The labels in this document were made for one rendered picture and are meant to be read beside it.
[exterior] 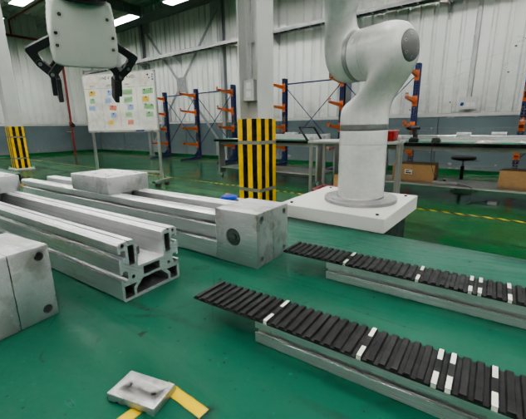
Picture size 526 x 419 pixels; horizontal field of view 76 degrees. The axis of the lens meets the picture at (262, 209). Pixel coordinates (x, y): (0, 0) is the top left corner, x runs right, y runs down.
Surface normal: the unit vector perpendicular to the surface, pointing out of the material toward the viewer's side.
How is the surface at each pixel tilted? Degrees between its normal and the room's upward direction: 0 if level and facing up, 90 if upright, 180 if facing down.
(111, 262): 90
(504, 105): 90
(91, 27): 115
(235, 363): 0
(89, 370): 0
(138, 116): 90
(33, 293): 90
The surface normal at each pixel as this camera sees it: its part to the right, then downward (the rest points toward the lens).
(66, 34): 0.42, 0.60
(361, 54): -0.84, 0.25
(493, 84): -0.61, 0.20
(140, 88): -0.30, 0.23
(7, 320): 0.87, 0.11
